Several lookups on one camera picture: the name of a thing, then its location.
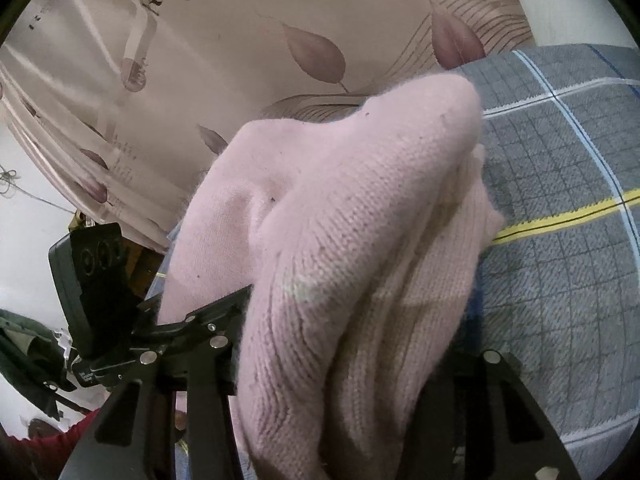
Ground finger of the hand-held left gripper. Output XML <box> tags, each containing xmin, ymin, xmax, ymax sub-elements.
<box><xmin>133</xmin><ymin>284</ymin><xmax>254</xmax><ymax>344</ymax></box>

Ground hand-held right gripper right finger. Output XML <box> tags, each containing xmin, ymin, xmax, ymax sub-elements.
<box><xmin>400</xmin><ymin>350</ymin><xmax>572</xmax><ymax>480</ymax></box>

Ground dark green cloth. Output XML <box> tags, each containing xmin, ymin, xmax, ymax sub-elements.
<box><xmin>0</xmin><ymin>308</ymin><xmax>81</xmax><ymax>413</ymax></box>

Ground brown wooden furniture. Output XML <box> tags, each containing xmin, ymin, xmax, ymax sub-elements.
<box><xmin>120</xmin><ymin>239</ymin><xmax>170</xmax><ymax>307</ymax></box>

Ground person's left forearm red sleeve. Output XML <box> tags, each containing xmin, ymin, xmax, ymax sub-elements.
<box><xmin>7</xmin><ymin>406</ymin><xmax>104</xmax><ymax>462</ymax></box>

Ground thin wire on wall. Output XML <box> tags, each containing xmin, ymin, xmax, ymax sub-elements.
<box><xmin>0</xmin><ymin>166</ymin><xmax>75</xmax><ymax>217</ymax></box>

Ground beige leaf print curtain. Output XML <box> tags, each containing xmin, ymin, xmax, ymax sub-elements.
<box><xmin>0</xmin><ymin>0</ymin><xmax>532</xmax><ymax>257</ymax></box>

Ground pink knit sweater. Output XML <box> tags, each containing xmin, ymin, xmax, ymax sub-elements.
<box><xmin>159</xmin><ymin>72</ymin><xmax>507</xmax><ymax>480</ymax></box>

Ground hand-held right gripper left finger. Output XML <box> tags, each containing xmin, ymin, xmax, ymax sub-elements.
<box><xmin>59</xmin><ymin>335</ymin><xmax>251</xmax><ymax>480</ymax></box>

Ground grey plaid blanket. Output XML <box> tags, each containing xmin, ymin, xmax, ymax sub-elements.
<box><xmin>149</xmin><ymin>44</ymin><xmax>640</xmax><ymax>480</ymax></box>

